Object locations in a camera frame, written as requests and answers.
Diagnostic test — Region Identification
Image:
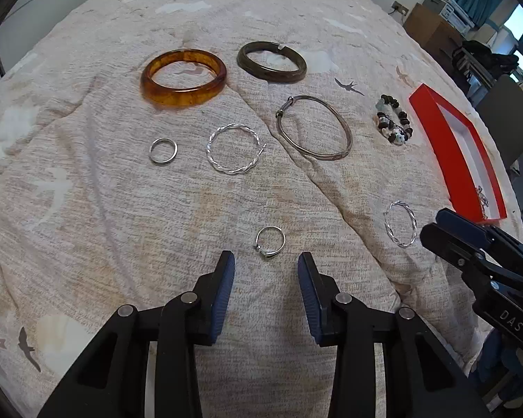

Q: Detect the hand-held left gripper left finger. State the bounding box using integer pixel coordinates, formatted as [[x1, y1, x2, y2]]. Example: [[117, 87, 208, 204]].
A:
[[39, 250, 236, 418]]

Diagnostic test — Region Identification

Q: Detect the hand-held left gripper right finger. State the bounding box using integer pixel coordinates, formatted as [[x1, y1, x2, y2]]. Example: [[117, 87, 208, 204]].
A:
[[296, 251, 491, 418]]

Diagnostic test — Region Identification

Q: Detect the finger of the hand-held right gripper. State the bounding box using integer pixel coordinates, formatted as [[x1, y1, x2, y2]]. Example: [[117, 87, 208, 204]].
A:
[[419, 223, 523, 288], [436, 208, 523, 273]]

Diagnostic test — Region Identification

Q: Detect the silver chain bracelet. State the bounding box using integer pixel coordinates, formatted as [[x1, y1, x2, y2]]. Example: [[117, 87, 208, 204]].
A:
[[475, 185, 491, 220]]

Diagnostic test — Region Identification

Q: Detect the small twisted silver hoop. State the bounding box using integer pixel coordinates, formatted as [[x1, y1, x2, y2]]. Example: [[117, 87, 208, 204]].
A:
[[384, 200, 418, 249]]

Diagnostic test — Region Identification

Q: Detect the silver knot ring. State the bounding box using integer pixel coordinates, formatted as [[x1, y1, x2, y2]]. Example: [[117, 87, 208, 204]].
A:
[[255, 226, 287, 261]]

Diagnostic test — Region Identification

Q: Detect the dark beaded bracelet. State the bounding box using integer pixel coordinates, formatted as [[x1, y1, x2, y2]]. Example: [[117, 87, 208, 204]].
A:
[[373, 93, 415, 146]]

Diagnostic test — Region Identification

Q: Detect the red jewelry box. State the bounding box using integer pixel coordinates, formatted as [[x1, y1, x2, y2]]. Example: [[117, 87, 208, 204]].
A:
[[409, 83, 508, 223]]

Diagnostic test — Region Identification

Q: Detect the large twisted silver hoop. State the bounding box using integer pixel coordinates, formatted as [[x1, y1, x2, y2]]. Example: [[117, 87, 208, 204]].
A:
[[206, 123, 267, 176]]

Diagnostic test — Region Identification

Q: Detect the plain silver band ring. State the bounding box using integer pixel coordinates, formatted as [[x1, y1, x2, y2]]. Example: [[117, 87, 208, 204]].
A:
[[149, 138, 178, 164]]

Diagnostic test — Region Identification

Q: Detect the thin metal bangle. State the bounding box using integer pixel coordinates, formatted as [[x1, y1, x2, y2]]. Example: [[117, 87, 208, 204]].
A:
[[275, 95, 354, 162]]

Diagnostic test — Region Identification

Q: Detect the amber resin bangle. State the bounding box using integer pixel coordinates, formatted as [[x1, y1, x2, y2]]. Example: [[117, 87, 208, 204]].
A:
[[140, 49, 227, 109]]

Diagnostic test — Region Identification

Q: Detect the dark brown bangle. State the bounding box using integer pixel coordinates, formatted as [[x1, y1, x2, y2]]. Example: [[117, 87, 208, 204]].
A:
[[236, 41, 308, 83]]

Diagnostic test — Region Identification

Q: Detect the person's right hand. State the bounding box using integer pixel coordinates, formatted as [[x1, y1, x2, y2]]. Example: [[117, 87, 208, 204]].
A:
[[468, 333, 523, 405]]

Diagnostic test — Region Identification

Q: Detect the grey chair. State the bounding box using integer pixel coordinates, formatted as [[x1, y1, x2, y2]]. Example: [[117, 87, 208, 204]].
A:
[[475, 74, 523, 170]]

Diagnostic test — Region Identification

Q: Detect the beige bird print bedspread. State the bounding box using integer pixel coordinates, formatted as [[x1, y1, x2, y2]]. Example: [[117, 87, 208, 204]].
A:
[[0, 0, 523, 418]]

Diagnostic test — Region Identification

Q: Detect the black bag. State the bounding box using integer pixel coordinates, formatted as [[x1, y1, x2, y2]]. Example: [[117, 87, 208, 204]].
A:
[[451, 40, 521, 92]]

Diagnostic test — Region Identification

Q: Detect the wooden dresser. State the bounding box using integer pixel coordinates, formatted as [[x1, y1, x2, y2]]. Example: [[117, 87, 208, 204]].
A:
[[403, 2, 465, 64]]

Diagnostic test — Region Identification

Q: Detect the white printer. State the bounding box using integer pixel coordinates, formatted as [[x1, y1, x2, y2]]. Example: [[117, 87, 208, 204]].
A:
[[423, 0, 471, 36]]

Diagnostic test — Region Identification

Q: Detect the white wardrobe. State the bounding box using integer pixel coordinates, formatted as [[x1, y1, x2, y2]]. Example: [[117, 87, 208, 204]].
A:
[[0, 0, 127, 79]]

